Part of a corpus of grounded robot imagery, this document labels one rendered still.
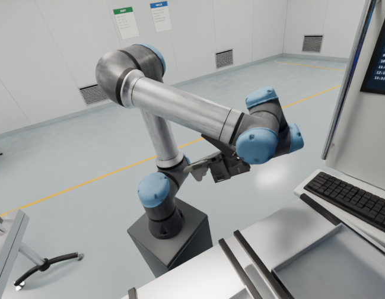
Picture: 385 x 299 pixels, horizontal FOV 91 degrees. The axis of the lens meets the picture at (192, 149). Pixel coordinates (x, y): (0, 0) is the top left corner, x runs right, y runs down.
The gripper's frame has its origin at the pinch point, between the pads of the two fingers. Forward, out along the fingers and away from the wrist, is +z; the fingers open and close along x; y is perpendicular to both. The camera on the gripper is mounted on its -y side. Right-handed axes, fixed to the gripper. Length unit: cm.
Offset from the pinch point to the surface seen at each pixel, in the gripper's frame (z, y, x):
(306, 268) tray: -24.8, 35.2, -7.8
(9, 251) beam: 132, 11, -7
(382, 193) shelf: -57, 41, 32
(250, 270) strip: -11.4, 31.0, -11.7
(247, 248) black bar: -11.6, 27.3, -8.0
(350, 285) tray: -33, 39, -9
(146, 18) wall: 132, -287, 357
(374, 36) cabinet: -65, -15, 23
